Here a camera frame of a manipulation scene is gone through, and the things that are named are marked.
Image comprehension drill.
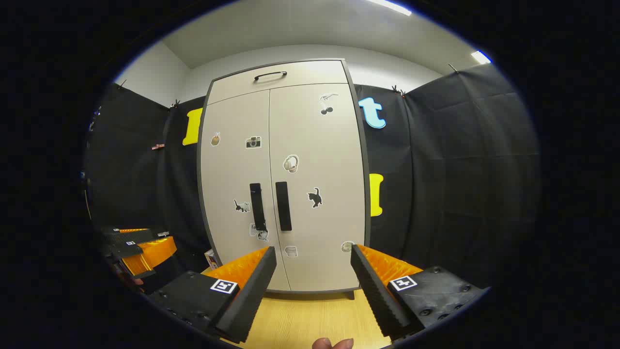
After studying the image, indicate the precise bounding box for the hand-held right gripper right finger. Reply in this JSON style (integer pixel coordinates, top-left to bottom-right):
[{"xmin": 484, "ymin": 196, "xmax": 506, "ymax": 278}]
[{"xmin": 350, "ymin": 244, "xmax": 489, "ymax": 339}]

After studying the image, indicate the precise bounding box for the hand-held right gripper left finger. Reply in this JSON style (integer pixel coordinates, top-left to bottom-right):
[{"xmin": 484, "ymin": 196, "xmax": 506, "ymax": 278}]
[{"xmin": 147, "ymin": 246, "xmax": 278, "ymax": 345}]

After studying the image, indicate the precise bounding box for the black door handle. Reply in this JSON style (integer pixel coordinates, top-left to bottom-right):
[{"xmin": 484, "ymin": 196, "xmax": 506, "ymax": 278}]
[
  {"xmin": 249, "ymin": 183, "xmax": 268, "ymax": 232},
  {"xmin": 275, "ymin": 181, "xmax": 293, "ymax": 232}
]

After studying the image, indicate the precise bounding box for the grey double-door shoe cabinet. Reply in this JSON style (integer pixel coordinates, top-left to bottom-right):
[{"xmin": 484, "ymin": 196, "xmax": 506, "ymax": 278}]
[{"xmin": 196, "ymin": 58, "xmax": 372, "ymax": 300}]

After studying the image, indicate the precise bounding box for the grey door with camera sticker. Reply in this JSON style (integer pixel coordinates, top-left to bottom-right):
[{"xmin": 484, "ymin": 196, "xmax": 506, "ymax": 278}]
[{"xmin": 200, "ymin": 90, "xmax": 291, "ymax": 291}]

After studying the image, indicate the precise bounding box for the grey door with headphones sticker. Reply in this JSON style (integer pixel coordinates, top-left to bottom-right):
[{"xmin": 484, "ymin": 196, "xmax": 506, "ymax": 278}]
[{"xmin": 269, "ymin": 83, "xmax": 366, "ymax": 293}]

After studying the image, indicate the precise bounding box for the grey cabinet drawer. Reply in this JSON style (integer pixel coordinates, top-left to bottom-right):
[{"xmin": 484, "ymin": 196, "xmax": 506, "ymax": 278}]
[{"xmin": 208, "ymin": 60, "xmax": 350, "ymax": 105}]

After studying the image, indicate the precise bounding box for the black backdrop cloth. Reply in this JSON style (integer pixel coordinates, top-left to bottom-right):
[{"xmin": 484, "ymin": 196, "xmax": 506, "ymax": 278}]
[{"xmin": 82, "ymin": 63, "xmax": 541, "ymax": 291}]

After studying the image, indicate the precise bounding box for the long ceiling light strip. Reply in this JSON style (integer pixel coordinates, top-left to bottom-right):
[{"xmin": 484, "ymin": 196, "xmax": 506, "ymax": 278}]
[{"xmin": 366, "ymin": 0, "xmax": 412, "ymax": 16}]

